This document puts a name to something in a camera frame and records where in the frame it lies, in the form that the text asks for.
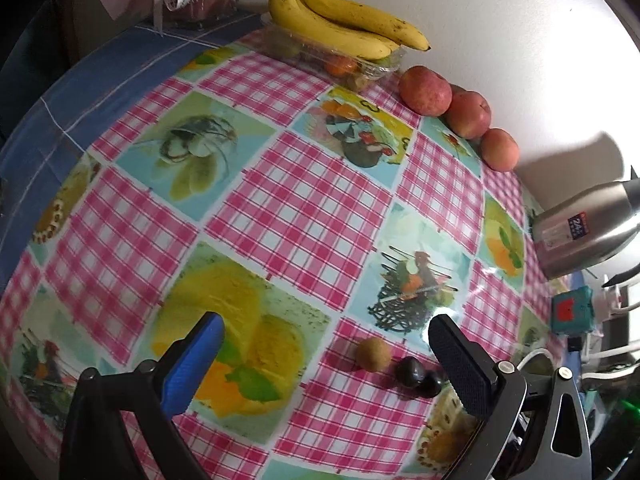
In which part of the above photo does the dark plum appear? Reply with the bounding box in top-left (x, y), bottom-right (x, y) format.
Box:
top-left (396, 356), bottom-right (427, 388)

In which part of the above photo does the small tangerine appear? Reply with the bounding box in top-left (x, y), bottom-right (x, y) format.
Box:
top-left (325, 56), bottom-right (360, 77)

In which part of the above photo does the white power strip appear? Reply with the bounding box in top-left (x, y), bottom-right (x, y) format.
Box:
top-left (592, 280), bottom-right (640, 322)

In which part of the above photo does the tan longan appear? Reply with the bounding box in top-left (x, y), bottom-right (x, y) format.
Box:
top-left (355, 337), bottom-right (392, 373)

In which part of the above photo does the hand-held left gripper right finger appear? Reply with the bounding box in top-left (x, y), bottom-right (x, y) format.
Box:
top-left (429, 313), bottom-right (593, 480)

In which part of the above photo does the blue checked cloth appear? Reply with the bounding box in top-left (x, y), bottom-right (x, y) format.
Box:
top-left (0, 10), bottom-right (266, 271)

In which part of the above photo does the clear plastic container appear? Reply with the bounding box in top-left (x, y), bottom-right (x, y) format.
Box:
top-left (261, 12), bottom-right (405, 92)

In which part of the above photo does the steel thermos jug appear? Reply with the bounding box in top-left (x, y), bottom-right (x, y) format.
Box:
top-left (531, 180), bottom-right (640, 281)

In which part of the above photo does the red apple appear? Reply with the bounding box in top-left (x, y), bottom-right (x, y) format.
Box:
top-left (480, 128), bottom-right (521, 172)
top-left (398, 65), bottom-right (453, 117)
top-left (445, 91), bottom-right (492, 140)

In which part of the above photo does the white cable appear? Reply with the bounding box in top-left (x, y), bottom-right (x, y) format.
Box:
top-left (510, 347), bottom-right (557, 376)
top-left (582, 341), bottom-right (640, 382)

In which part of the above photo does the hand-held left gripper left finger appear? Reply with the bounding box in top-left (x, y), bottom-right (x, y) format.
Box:
top-left (59, 311), bottom-right (227, 480)

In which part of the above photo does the teal box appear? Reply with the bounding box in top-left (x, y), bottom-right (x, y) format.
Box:
top-left (551, 286), bottom-right (596, 334)

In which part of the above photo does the yellow banana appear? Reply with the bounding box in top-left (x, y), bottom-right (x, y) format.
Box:
top-left (268, 0), bottom-right (401, 62)
top-left (298, 0), bottom-right (432, 52)

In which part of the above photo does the pink checkered tablecloth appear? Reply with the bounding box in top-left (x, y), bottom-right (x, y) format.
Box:
top-left (0, 25), bottom-right (556, 480)

